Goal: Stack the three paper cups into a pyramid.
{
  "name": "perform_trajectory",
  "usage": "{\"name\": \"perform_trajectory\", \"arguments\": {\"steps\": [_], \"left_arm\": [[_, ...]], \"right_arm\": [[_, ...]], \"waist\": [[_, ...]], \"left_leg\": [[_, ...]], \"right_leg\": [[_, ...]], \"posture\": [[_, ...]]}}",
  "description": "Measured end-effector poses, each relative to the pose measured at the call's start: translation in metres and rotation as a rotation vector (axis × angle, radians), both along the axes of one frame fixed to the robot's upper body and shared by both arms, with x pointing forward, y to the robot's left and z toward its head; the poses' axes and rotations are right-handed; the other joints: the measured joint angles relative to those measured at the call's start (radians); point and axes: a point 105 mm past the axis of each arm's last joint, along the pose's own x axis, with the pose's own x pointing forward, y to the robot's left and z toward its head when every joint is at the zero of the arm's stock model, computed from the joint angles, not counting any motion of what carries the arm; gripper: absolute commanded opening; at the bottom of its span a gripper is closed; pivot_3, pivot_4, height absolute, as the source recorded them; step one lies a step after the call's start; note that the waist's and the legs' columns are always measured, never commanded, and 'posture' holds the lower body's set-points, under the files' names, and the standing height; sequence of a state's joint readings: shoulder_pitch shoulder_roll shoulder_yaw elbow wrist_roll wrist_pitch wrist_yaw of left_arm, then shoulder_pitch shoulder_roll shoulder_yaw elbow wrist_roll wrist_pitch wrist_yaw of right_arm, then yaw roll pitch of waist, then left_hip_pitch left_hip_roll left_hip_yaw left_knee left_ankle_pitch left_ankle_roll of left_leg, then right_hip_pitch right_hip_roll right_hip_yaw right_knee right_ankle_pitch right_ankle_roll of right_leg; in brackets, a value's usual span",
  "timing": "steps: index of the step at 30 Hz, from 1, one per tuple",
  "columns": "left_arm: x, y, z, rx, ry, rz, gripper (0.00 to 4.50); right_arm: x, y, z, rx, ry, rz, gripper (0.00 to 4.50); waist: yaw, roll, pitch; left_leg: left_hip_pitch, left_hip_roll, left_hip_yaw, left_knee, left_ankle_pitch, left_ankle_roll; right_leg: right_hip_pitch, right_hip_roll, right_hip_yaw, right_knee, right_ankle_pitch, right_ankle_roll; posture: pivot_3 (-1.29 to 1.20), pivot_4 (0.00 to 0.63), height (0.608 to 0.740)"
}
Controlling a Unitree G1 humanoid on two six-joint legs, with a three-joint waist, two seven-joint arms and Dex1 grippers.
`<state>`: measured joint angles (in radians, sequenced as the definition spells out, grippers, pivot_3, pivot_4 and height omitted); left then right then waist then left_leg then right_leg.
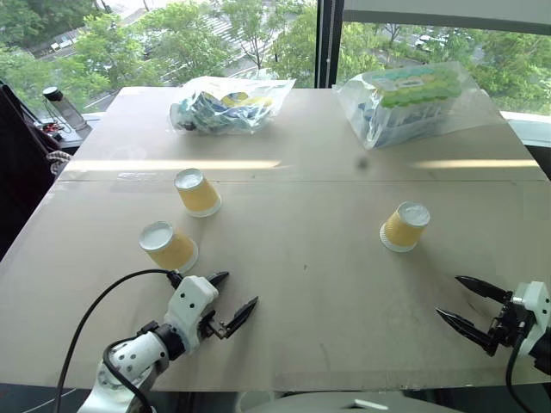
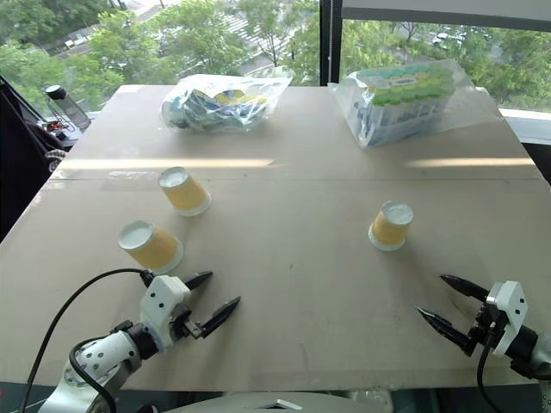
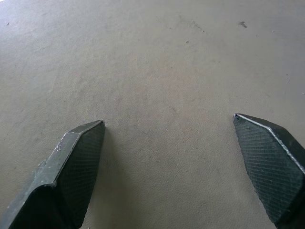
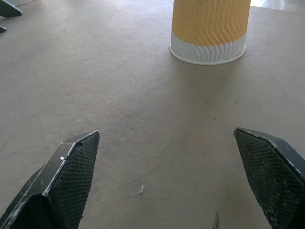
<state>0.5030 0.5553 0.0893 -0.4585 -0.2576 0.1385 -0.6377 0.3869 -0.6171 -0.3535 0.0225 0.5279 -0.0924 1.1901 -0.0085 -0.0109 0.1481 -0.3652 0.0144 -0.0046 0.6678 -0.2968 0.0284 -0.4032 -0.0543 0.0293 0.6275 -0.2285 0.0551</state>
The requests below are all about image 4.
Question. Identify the small white paper scrap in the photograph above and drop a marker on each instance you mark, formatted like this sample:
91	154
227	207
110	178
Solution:
141	190

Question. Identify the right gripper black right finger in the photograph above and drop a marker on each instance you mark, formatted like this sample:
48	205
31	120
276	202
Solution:
274	179

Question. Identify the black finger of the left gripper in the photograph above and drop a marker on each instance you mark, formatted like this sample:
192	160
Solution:
8	9
2	29

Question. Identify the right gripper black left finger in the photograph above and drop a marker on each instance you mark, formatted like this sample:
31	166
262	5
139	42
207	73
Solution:
59	190

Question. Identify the yellow and white paper cup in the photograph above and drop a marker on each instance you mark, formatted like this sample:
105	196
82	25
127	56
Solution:
209	26

